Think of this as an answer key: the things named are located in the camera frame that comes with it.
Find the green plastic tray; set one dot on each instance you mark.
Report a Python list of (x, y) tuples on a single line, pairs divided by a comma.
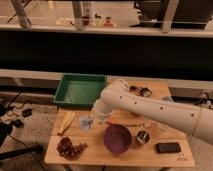
[(75, 90)]

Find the yellow banana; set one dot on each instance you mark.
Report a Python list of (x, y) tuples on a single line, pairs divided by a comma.
[(67, 120)]

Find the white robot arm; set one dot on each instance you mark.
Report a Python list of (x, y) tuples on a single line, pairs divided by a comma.
[(193, 120)]

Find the small metal cup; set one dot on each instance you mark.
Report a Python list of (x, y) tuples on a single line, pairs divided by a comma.
[(142, 137)]

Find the bunch of red grapes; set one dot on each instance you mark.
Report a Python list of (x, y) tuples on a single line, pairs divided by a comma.
[(68, 150)]

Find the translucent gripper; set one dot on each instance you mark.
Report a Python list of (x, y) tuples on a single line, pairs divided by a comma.
[(94, 119)]

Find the purple bowl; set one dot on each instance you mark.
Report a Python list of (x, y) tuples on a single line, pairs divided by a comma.
[(117, 138)]

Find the light blue towel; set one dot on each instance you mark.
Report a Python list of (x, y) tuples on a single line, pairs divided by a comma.
[(86, 122)]

